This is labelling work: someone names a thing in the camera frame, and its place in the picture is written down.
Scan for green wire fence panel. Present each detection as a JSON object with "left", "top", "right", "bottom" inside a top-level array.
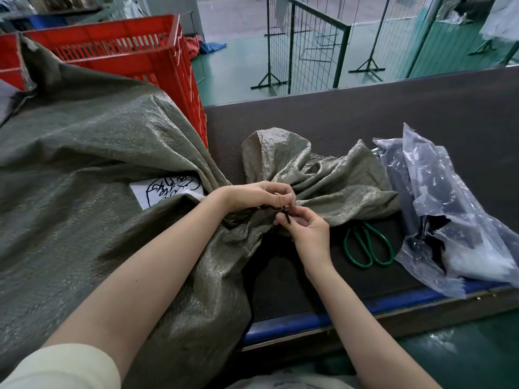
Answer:
[
  {"left": 250, "top": 0, "right": 352, "bottom": 96},
  {"left": 405, "top": 0, "right": 519, "bottom": 79}
]

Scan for green-handled scissors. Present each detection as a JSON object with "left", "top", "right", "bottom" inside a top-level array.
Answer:
[{"left": 343, "top": 220, "right": 395, "bottom": 269}]

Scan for person's right hand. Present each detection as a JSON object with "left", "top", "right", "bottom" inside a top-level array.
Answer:
[{"left": 274, "top": 205, "right": 333, "bottom": 276}]

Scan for large grey-green woven sack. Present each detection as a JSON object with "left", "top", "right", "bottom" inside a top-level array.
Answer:
[{"left": 0, "top": 34, "right": 402, "bottom": 389}]

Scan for blue chair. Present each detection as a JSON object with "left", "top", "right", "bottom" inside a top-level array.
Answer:
[{"left": 24, "top": 15, "right": 68, "bottom": 30}]

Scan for red plastic crate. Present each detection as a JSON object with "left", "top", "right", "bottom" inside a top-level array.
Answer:
[{"left": 0, "top": 14, "right": 209, "bottom": 150}]

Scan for black wire rack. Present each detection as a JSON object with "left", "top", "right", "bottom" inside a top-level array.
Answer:
[{"left": 300, "top": 0, "right": 362, "bottom": 63}]

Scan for person's cream shirt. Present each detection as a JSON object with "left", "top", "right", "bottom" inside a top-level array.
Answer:
[{"left": 0, "top": 343, "right": 362, "bottom": 389}]

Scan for red cloth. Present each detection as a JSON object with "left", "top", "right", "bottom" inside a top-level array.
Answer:
[{"left": 184, "top": 34, "right": 203, "bottom": 59}]

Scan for black cable tie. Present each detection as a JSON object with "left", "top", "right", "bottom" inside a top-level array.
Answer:
[{"left": 259, "top": 203, "right": 294, "bottom": 226}]

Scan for clear plastic bag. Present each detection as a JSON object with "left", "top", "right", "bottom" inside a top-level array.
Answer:
[{"left": 372, "top": 123, "right": 519, "bottom": 299}]

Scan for person's right forearm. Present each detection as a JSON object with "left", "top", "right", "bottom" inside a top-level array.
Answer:
[{"left": 304, "top": 259, "right": 443, "bottom": 389}]

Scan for crumpled white sheet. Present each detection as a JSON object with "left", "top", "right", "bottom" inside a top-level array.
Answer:
[{"left": 436, "top": 0, "right": 474, "bottom": 25}]

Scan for person's left forearm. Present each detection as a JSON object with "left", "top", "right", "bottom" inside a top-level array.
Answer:
[{"left": 42, "top": 190, "right": 232, "bottom": 379}]

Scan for person's left hand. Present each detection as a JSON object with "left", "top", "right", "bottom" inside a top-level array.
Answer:
[{"left": 218, "top": 180, "right": 297, "bottom": 215}]

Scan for white plastic bag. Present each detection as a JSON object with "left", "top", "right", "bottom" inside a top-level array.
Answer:
[{"left": 121, "top": 0, "right": 143, "bottom": 19}]

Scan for blue cloth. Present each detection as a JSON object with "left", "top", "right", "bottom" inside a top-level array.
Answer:
[{"left": 198, "top": 41, "right": 227, "bottom": 55}]

